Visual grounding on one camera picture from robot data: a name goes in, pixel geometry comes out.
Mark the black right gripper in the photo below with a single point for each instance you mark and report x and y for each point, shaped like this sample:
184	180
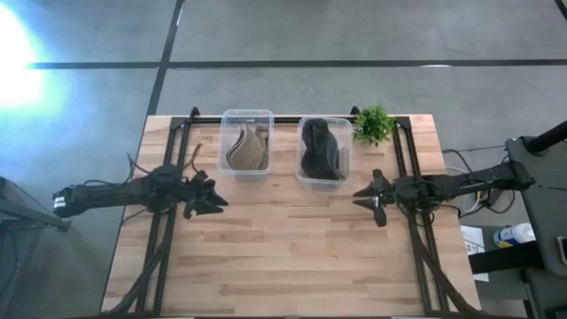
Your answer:
387	194

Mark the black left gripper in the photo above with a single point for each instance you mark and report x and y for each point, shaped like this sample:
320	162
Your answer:
192	190

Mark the beige cap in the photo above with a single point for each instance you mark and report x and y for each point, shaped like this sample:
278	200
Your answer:
252	155
234	150

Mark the black cap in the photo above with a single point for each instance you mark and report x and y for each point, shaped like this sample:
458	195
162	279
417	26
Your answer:
316	146

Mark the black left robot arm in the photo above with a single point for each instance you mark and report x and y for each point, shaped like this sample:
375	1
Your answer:
111	195

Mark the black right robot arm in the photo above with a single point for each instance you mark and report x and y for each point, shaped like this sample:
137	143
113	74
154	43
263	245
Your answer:
465	181

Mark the green potted plant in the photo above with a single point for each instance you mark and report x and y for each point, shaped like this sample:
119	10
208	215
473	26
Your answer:
374	125

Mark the clear plastic bin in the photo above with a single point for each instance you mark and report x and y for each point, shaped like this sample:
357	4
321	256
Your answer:
230	117
345	128

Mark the white paper sheet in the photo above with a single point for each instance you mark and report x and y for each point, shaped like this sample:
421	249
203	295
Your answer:
476	261

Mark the white wipes canister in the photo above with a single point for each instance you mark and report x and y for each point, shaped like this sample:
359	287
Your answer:
514	235

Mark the gray cart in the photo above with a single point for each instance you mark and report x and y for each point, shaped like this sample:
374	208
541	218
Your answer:
545	199

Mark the black pole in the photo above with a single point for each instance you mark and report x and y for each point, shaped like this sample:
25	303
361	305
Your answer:
547	138

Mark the dark translucent panel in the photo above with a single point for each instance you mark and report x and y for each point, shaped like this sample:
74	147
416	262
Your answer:
22	248

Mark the black metal rig frame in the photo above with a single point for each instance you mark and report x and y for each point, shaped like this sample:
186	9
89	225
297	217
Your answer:
285	119

